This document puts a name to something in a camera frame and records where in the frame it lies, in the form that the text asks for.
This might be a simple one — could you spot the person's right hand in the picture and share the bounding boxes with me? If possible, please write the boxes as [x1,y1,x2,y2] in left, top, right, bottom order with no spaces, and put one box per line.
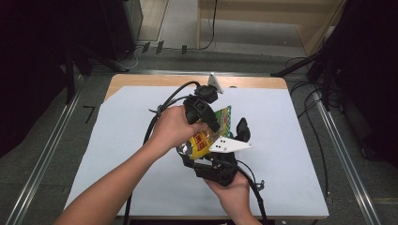
[205,172,252,217]

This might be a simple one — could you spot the left hand-held gripper black cable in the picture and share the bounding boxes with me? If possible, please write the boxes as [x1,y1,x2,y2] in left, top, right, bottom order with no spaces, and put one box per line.
[123,81,201,225]

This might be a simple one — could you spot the yellow spouted refill pouch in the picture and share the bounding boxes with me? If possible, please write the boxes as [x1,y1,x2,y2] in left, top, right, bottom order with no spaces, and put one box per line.
[176,105,234,161]

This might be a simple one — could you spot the light wooden shelf unit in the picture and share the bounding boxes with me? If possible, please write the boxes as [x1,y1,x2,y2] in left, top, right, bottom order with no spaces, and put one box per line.
[196,0,348,57]

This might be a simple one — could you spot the white floor cable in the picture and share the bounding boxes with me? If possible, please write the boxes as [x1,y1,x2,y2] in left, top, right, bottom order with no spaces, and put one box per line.
[125,46,140,69]

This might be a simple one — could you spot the white paper sheet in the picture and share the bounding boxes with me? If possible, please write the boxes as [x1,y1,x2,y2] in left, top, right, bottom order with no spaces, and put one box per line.
[64,85,330,218]

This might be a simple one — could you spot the dark curtain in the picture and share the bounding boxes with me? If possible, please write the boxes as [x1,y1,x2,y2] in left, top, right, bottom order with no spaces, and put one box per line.
[331,0,398,170]
[0,0,104,158]

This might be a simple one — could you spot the person's left hand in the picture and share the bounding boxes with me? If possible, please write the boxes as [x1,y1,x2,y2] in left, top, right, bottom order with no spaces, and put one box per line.
[149,105,209,154]

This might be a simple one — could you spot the black metal stand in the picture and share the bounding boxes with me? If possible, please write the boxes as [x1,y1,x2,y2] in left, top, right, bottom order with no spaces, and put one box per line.
[64,43,130,106]

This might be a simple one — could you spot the right hand-held gripper black cable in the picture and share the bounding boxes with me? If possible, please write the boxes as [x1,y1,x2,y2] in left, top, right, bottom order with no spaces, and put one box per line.
[236,160,268,225]

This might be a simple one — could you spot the black tripod stand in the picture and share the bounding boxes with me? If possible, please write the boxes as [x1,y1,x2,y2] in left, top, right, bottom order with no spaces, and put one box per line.
[270,46,342,111]

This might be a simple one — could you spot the hanging black cable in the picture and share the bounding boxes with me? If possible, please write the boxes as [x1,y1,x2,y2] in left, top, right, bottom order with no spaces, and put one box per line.
[198,0,219,52]

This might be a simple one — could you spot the black floor cables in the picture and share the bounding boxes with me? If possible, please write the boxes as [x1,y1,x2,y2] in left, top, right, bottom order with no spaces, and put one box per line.
[289,55,331,198]

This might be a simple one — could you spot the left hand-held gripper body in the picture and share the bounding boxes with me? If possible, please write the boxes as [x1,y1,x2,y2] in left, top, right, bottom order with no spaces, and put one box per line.
[182,72,224,125]

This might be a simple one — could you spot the hand-held gripper black cable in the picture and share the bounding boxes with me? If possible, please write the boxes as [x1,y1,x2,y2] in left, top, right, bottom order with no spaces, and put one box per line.
[123,81,201,225]
[236,160,268,225]

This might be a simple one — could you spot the black cabinet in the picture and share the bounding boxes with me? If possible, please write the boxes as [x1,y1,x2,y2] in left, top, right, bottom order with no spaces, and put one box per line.
[99,0,145,62]

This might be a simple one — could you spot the metal floor rail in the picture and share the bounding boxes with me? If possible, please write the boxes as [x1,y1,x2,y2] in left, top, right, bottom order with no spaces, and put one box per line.
[6,74,85,225]
[313,90,383,225]

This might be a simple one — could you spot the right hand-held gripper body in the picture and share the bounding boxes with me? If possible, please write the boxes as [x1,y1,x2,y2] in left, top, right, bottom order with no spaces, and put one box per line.
[193,135,253,188]

